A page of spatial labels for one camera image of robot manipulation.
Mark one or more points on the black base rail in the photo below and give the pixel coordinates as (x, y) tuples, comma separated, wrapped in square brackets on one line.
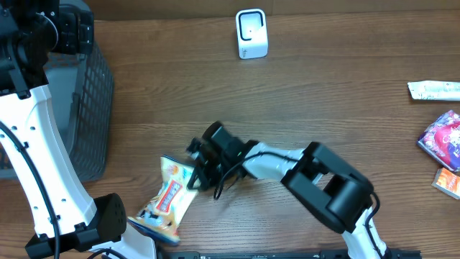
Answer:
[(326, 254)]

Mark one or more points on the white barcode scanner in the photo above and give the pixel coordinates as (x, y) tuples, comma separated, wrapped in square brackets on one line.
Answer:
[(251, 32)]

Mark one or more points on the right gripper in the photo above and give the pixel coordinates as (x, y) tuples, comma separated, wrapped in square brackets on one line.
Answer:
[(203, 183)]

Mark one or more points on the grey plastic shopping basket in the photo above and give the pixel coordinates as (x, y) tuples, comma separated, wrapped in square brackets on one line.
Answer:
[(86, 115)]

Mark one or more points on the red purple liners pack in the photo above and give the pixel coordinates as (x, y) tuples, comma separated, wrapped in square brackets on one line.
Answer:
[(441, 140)]

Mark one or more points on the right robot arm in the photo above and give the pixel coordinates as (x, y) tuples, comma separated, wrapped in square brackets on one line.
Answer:
[(333, 191)]

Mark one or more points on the cream snack bag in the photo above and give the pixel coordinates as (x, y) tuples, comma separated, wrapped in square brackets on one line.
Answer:
[(161, 216)]

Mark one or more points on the white conditioner tube gold cap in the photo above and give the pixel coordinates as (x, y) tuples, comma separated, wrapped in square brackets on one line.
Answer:
[(434, 90)]

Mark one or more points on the orange snack packet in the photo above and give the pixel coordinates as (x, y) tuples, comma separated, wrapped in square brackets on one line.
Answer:
[(447, 182)]

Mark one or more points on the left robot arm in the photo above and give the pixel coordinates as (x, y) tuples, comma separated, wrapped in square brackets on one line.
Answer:
[(65, 216)]

